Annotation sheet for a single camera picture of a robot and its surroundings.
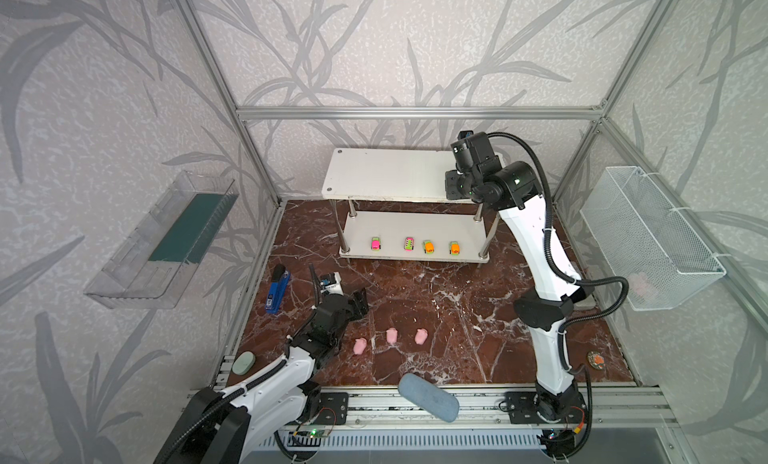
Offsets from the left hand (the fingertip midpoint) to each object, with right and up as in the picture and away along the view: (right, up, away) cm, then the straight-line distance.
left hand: (361, 283), depth 87 cm
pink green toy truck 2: (+3, +11, +9) cm, 15 cm away
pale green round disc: (-31, -20, -7) cm, 38 cm away
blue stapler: (-27, -3, +4) cm, 27 cm away
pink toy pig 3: (+18, -15, -3) cm, 23 cm away
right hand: (+26, +31, -13) cm, 42 cm away
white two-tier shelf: (+10, +31, -8) cm, 33 cm away
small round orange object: (+65, -19, -6) cm, 68 cm away
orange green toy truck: (+21, +10, +9) cm, 25 cm away
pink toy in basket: (+71, +3, -14) cm, 73 cm away
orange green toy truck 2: (+29, +10, +8) cm, 31 cm away
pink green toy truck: (+14, +11, +9) cm, 20 cm away
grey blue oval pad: (+19, -26, -14) cm, 35 cm away
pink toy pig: (0, -17, -5) cm, 17 cm away
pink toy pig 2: (+9, -14, -3) cm, 17 cm away
